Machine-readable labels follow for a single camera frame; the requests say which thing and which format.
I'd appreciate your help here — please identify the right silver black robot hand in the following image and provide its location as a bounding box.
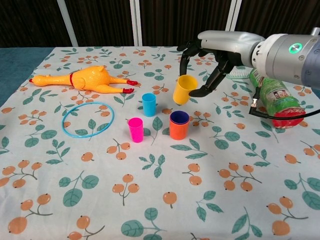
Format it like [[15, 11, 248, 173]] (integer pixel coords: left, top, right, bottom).
[[176, 30, 266, 98]]

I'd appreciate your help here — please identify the yellow plastic cup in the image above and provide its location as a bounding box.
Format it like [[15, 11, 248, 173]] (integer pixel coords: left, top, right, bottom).
[[172, 74, 199, 105]]

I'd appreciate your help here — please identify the dark blue plastic cup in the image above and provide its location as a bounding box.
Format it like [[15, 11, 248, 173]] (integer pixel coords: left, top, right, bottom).
[[169, 111, 190, 125]]

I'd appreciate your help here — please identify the light blue plastic cup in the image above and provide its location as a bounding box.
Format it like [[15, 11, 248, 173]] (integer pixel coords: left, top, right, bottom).
[[141, 92, 157, 118]]

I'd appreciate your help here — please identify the pink plastic cup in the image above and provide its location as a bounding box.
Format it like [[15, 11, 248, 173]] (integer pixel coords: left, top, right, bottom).
[[127, 117, 144, 144]]

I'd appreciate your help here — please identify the white bristle green brush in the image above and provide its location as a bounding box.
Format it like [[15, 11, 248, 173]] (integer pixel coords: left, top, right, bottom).
[[228, 68, 251, 80]]

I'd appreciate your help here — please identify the green bottle red cap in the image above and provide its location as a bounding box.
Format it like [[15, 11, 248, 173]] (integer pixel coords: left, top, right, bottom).
[[249, 68, 307, 130]]

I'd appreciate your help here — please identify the orange plastic cup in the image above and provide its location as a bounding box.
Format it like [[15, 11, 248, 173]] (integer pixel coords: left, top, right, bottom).
[[169, 111, 191, 140]]

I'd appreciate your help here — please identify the yellow rubber chicken toy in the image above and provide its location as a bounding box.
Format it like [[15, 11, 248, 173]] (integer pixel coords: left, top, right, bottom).
[[28, 64, 140, 95]]

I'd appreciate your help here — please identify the floral print tablecloth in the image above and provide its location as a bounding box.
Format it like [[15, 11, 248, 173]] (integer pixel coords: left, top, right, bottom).
[[0, 46, 320, 240]]

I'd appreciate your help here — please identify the white partition post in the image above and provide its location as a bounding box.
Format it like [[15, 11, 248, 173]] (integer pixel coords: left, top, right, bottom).
[[56, 0, 79, 47], [129, 0, 144, 47], [221, 0, 243, 33]]

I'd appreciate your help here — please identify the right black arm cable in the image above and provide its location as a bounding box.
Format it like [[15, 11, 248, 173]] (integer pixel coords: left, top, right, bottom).
[[248, 76, 320, 120]]

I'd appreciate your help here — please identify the blue plastic ring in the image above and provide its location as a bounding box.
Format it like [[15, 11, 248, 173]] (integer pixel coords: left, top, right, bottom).
[[61, 101, 115, 139]]

